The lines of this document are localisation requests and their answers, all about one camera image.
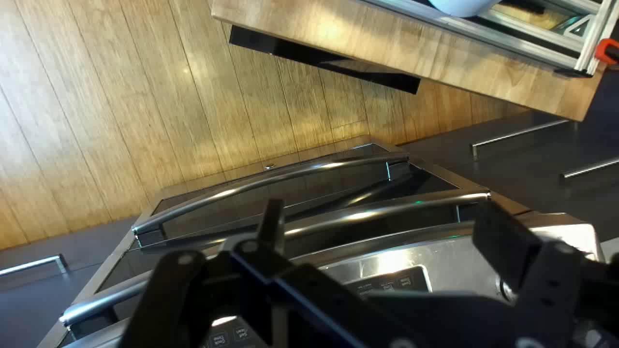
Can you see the orange clamp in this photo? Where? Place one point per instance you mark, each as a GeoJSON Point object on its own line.
{"type": "Point", "coordinates": [608, 51]}

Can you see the dark grey base cabinet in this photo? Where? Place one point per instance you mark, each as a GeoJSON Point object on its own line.
{"type": "Point", "coordinates": [529, 181]}
{"type": "Point", "coordinates": [40, 310]}

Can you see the stainless steel gas stove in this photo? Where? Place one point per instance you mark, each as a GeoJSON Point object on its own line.
{"type": "Point", "coordinates": [446, 258]}

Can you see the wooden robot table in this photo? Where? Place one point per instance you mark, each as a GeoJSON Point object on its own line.
{"type": "Point", "coordinates": [452, 59]}

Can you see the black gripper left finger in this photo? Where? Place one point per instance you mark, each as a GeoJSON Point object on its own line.
{"type": "Point", "coordinates": [214, 303]}

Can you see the aluminium profile frame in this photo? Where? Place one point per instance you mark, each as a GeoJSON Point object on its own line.
{"type": "Point", "coordinates": [548, 40]}

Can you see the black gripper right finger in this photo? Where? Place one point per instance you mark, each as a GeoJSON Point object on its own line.
{"type": "Point", "coordinates": [568, 297]}

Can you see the black table support bar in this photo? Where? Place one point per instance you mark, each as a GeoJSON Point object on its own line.
{"type": "Point", "coordinates": [322, 61]}

